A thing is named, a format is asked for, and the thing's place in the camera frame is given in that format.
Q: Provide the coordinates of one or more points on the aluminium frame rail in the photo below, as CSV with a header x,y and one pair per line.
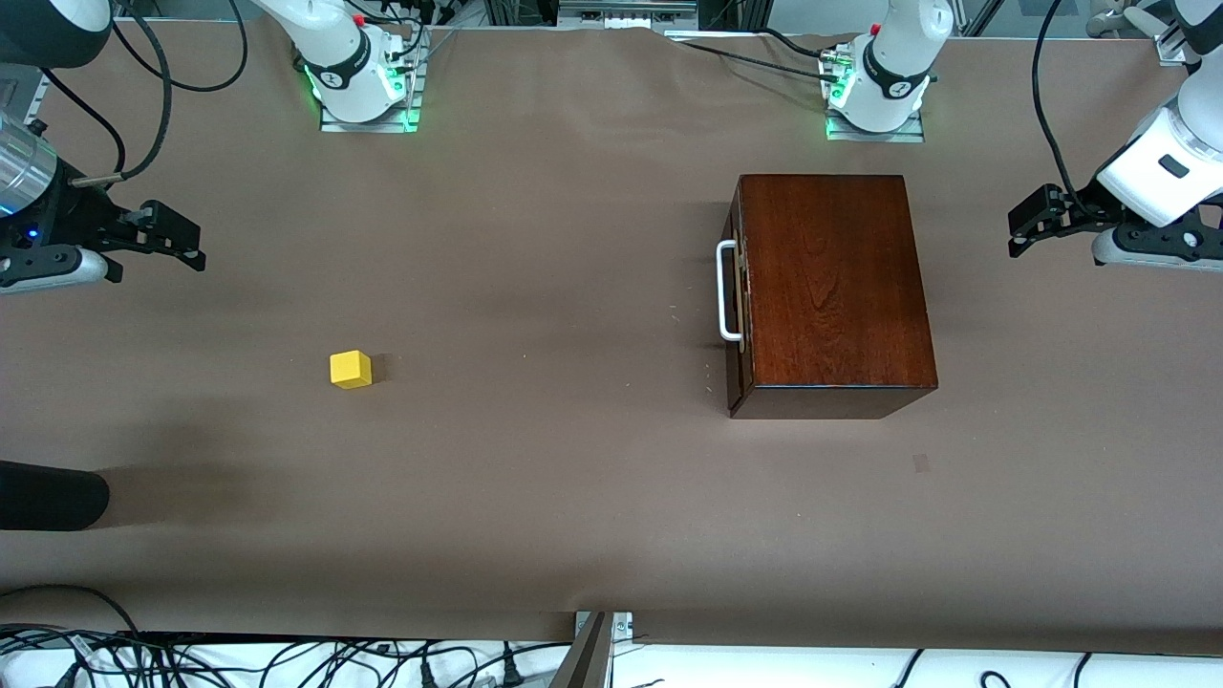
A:
x,y
626,11

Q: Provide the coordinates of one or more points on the brown table cover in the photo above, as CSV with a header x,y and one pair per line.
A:
x,y
525,478

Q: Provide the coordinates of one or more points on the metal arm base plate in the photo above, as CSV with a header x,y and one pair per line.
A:
x,y
874,136
413,105

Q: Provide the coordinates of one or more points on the aluminium corner profile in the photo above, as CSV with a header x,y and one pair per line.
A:
x,y
1185,43

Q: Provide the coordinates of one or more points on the yellow wooden block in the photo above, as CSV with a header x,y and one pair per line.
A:
x,y
350,370

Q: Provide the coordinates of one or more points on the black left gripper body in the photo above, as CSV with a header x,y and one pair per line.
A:
x,y
1085,214

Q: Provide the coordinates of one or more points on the black rounded cylinder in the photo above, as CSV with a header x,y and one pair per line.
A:
x,y
48,495

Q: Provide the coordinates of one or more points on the dark brown wooden cabinet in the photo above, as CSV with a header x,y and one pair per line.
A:
x,y
841,287

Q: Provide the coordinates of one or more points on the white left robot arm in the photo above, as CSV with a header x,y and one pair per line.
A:
x,y
898,57

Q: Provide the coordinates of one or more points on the aluminium side rail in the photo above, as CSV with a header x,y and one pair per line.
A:
x,y
19,96

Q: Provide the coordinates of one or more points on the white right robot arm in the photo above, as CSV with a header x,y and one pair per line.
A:
x,y
334,43

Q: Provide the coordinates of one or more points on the dark grey aluminium beam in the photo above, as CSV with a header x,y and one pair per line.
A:
x,y
585,659

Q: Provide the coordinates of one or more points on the silver metal bracket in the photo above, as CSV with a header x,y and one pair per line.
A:
x,y
623,623

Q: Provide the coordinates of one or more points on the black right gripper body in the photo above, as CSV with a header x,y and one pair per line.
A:
x,y
69,216

